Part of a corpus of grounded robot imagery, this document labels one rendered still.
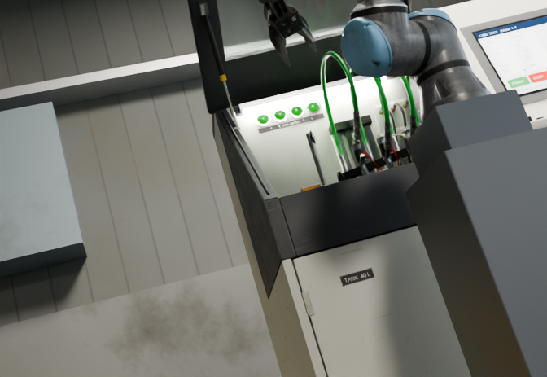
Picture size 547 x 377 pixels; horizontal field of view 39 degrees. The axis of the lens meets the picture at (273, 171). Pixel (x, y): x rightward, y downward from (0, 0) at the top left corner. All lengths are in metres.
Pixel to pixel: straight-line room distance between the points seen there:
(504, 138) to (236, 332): 3.05
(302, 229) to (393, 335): 0.34
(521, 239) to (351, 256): 0.60
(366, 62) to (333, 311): 0.66
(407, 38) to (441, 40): 0.09
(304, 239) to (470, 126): 0.60
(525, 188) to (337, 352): 0.66
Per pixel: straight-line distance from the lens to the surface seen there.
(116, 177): 4.58
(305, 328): 1.89
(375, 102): 2.68
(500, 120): 1.55
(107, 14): 5.06
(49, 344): 4.37
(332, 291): 1.91
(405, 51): 1.55
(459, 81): 1.59
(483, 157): 1.47
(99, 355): 4.34
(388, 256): 1.95
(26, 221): 4.22
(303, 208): 1.95
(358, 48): 1.55
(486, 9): 2.73
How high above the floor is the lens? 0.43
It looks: 17 degrees up
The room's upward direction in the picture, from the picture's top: 17 degrees counter-clockwise
